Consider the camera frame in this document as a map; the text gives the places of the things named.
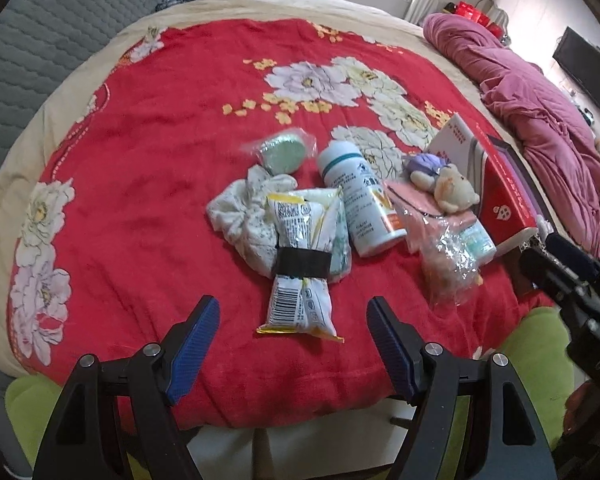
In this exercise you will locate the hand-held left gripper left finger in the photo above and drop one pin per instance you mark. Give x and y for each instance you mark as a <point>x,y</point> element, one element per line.
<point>192,355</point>

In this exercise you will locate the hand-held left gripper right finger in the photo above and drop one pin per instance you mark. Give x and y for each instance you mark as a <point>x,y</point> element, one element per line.
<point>392,355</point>

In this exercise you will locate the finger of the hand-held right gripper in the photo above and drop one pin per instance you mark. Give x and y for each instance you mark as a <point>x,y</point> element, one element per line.
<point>545,272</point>
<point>570,255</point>

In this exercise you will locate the clear crinkled plastic bag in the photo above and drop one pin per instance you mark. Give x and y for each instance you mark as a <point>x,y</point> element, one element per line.
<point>450,270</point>

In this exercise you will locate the white snack packet black band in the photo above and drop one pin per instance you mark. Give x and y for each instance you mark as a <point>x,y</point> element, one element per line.
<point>297,280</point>

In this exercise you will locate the cream plush toy purple outfit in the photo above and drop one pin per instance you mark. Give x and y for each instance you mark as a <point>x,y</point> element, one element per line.
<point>452,187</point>

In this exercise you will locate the green round pad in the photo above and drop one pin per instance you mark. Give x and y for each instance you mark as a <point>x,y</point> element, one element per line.
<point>282,150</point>

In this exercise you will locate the teal white tissue packet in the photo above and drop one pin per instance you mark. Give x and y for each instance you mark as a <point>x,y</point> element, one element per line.
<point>341,250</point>
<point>477,242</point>

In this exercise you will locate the red tissue pack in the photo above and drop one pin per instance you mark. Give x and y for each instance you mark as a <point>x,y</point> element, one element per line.
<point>505,200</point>

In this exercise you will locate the pink packet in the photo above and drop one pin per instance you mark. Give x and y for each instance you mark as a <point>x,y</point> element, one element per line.
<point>425,215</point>

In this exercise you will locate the pink quilt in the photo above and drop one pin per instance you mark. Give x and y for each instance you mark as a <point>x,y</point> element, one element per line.
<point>540,125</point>

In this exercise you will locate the white floral cloth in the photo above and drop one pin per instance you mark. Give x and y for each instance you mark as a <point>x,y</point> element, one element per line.
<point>240,220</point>

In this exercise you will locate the white plastic bottle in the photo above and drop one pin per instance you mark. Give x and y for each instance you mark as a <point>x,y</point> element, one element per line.
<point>365,200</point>

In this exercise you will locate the red floral blanket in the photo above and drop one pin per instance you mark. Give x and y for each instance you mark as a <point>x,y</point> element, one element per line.
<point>190,110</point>

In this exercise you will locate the red basket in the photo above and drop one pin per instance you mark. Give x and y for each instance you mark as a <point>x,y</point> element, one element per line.
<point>472,12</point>

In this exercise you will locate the grey quilted headboard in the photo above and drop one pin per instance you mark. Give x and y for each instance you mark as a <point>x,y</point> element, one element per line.
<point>40,35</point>

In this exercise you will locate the black wall television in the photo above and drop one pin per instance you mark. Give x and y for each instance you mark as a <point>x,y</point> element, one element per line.
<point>587,67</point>

